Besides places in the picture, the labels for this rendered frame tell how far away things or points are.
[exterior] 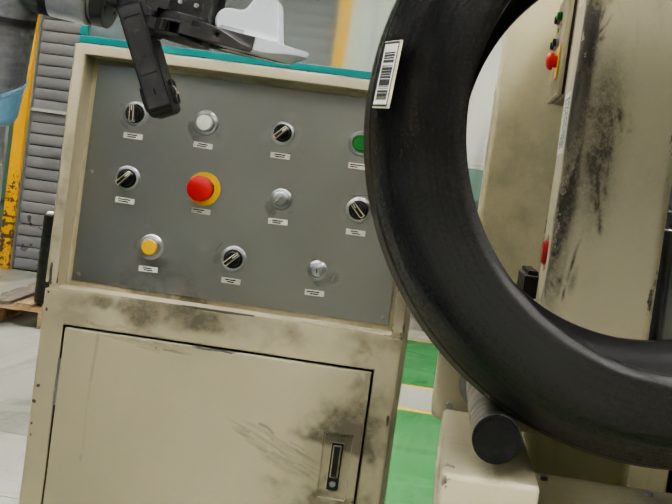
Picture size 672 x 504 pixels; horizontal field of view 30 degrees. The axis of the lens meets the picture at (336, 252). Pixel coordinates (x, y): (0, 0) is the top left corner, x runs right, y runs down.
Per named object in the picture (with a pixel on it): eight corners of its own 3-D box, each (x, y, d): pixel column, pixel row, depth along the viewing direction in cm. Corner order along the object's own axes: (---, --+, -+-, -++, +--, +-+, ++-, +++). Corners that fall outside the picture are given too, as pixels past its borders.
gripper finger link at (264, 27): (316, 3, 118) (222, -21, 118) (300, 64, 118) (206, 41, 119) (319, 8, 121) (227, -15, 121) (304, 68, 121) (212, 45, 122)
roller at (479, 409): (471, 360, 147) (509, 370, 147) (461, 397, 147) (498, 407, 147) (479, 409, 112) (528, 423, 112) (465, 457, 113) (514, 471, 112)
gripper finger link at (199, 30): (253, 34, 117) (163, 11, 118) (249, 50, 117) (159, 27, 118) (260, 41, 122) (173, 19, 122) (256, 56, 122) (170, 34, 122)
